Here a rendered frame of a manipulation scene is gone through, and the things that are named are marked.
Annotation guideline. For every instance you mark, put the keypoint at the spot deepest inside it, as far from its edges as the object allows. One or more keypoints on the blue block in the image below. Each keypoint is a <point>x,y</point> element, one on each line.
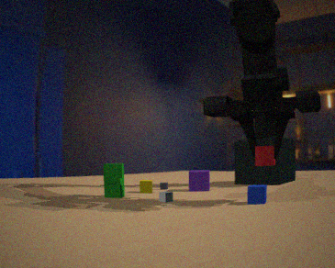
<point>257,194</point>

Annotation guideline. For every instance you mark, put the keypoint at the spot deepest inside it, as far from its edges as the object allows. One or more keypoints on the red block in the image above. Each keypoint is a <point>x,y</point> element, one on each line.
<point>264,156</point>

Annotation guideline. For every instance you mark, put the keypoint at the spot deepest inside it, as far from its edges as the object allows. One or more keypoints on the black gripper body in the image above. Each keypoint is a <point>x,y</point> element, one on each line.
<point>224,106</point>

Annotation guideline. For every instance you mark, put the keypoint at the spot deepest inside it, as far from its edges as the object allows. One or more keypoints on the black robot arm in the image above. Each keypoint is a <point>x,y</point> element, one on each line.
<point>255,24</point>

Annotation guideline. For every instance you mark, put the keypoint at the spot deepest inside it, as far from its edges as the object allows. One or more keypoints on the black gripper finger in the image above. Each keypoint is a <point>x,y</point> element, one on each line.
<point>281,120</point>
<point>247,124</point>

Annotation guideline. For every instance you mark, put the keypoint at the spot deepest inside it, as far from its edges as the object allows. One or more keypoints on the yellow block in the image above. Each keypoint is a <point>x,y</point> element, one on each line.
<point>146,186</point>

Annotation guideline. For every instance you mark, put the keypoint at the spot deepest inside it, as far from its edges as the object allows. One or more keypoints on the purple cube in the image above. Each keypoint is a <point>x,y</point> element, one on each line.
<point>199,181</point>

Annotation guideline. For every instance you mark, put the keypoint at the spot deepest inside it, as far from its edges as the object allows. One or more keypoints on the green block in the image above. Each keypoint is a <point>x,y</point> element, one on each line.
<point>113,172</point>
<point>114,189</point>

